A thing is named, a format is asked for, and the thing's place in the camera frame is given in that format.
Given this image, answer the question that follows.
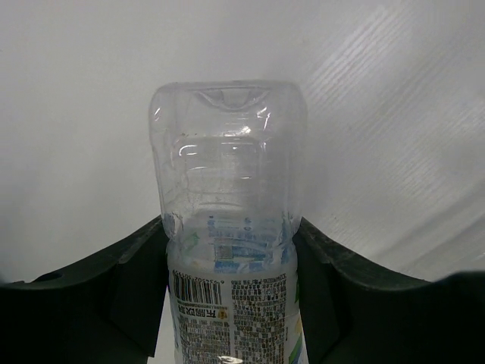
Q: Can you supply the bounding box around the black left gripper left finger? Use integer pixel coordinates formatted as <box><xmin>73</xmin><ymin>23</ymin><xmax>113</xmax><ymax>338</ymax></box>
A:
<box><xmin>1</xmin><ymin>218</ymin><xmax>167</xmax><ymax>363</ymax></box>

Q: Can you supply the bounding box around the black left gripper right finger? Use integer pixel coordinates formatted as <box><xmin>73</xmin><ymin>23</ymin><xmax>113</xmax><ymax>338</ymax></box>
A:
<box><xmin>293</xmin><ymin>220</ymin><xmax>484</xmax><ymax>363</ymax></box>

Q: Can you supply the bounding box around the clear bottle green white label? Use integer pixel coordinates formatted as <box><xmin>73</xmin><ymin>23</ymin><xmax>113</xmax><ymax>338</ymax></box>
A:
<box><xmin>149</xmin><ymin>80</ymin><xmax>308</xmax><ymax>363</ymax></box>

